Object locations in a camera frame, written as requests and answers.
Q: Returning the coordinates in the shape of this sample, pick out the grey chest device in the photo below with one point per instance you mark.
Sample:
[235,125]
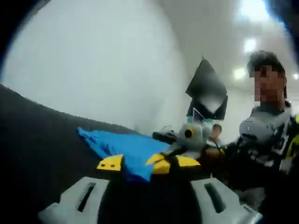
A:
[259,129]

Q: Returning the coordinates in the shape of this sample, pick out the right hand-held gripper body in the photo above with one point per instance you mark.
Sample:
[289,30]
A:
[196,140]

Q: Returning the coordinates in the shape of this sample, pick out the large black monitor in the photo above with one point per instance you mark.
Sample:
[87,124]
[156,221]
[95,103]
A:
[206,81]

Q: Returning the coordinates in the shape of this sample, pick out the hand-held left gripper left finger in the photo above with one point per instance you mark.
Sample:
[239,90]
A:
[77,203]

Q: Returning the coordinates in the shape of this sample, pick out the blue cloth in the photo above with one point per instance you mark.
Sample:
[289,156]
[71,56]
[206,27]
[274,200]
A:
[130,149]

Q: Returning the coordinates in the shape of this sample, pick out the person's head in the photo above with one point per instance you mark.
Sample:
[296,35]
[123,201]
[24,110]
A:
[264,58]

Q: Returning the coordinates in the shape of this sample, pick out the black desk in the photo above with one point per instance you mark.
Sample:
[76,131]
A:
[163,135]

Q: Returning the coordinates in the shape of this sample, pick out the ceiling light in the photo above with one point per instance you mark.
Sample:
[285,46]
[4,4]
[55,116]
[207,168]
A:
[250,45]
[239,73]
[253,9]

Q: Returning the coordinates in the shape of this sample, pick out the small black monitor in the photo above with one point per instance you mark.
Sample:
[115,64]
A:
[222,109]

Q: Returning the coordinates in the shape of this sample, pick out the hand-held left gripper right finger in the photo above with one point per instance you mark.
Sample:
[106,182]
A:
[217,203]

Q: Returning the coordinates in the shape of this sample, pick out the open laptop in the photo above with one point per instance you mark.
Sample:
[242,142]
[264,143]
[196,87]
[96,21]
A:
[198,116]

